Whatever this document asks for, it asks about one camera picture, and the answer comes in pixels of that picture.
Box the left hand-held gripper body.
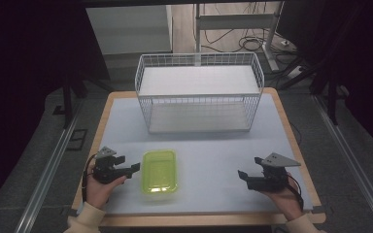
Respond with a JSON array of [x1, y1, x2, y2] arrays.
[[91, 146, 132, 184]]

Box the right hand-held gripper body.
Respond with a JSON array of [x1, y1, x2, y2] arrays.
[[246, 152, 302, 193]]

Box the green plastic container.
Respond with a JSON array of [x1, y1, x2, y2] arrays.
[[141, 149, 180, 196]]

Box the person's left hand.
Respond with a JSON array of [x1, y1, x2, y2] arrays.
[[85, 164, 127, 210]]

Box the person's right hand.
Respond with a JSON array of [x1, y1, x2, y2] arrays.
[[260, 173, 305, 222]]

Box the pale grey table mat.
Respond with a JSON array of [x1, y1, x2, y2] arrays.
[[100, 92, 315, 216]]

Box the black floor plate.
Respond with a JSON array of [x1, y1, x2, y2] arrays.
[[65, 128, 88, 151]]

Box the black stand legs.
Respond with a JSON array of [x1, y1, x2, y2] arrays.
[[51, 76, 89, 130]]

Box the white power strip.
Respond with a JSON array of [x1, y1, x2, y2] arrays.
[[285, 65, 306, 81]]

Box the black tripod stand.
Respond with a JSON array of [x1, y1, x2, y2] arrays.
[[277, 48, 351, 126]]

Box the white cabinet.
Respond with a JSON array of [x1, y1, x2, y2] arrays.
[[85, 4, 175, 55]]

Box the dark curtain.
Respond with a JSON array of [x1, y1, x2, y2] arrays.
[[276, 0, 373, 159], [0, 0, 111, 217]]

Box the white metal stand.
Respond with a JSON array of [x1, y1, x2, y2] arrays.
[[193, 1, 286, 73]]

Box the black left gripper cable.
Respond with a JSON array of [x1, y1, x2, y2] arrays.
[[81, 153, 97, 202]]

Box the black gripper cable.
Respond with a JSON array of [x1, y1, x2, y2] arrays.
[[286, 176, 305, 212], [81, 153, 97, 202]]

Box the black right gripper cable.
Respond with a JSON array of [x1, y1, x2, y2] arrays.
[[286, 176, 305, 212]]

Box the aluminium floor rail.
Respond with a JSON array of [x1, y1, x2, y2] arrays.
[[313, 94, 373, 229], [14, 102, 83, 233]]

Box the white wire basket shelf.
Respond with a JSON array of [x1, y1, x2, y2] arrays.
[[134, 51, 266, 135]]

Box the black floor cables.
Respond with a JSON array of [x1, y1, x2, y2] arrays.
[[202, 2, 300, 66]]

